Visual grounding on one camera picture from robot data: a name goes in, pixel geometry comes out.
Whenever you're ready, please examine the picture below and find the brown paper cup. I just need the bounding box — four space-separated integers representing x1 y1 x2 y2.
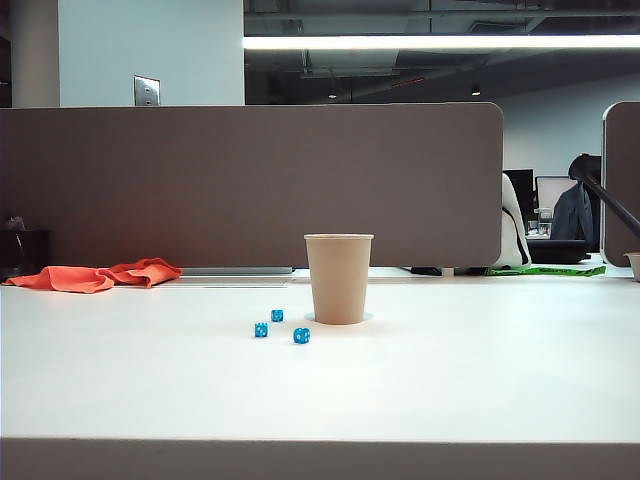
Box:
303 232 375 325

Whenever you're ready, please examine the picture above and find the wide brown desk partition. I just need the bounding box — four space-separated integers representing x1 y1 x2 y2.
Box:
0 102 505 269

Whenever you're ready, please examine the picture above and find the white office chair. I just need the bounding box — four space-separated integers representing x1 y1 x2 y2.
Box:
501 172 534 268

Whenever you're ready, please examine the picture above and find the black computer monitor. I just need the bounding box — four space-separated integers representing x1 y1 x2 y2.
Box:
503 168 536 221

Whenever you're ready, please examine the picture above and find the brown front board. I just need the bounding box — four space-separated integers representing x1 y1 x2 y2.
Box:
0 437 640 480

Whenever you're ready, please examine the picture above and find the white ceiling light strip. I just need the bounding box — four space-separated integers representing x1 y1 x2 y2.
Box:
243 34 640 50

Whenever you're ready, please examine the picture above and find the green tape strip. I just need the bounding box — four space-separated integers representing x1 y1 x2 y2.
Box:
487 264 608 278

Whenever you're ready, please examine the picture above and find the monitor with white screen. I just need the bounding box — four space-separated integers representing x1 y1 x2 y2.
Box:
535 175 580 219

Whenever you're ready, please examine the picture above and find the black bag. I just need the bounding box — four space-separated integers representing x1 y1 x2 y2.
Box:
527 238 593 265

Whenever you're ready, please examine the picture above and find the orange cloth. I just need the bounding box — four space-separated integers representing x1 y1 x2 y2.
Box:
3 257 184 295

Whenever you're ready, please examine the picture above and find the person in dark jacket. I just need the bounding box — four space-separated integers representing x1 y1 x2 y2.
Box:
549 153 602 242

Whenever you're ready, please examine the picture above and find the black diagonal rod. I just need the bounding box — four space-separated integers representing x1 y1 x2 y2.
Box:
574 167 640 227

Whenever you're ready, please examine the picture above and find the brown partition with white edge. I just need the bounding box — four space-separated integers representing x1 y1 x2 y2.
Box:
601 101 640 268

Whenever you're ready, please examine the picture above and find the silver partition base rail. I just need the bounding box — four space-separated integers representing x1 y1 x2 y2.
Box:
180 266 297 276

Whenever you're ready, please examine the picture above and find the silver wall plate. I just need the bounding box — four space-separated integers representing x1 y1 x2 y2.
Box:
133 74 161 107

